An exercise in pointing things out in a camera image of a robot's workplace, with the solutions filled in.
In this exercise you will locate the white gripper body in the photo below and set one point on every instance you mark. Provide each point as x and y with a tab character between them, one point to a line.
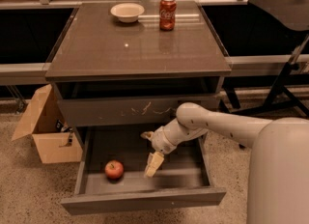
160	141

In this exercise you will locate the red apple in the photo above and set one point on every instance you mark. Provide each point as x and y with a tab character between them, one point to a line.
113	169

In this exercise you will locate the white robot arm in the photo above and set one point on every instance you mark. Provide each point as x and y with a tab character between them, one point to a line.
278	182

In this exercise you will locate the open grey drawer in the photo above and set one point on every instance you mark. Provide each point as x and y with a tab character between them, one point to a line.
182	181

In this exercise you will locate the grey drawer cabinet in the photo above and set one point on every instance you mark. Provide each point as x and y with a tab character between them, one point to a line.
108	73

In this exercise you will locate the cardboard box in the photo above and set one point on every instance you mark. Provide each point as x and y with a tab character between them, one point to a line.
44	122

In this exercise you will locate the white bowl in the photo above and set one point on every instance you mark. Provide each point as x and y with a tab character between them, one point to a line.
127	12

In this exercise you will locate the red cola can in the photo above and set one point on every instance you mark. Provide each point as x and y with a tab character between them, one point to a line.
167	11

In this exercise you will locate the black rolling stand table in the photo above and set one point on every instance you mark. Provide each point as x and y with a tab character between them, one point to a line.
266	44

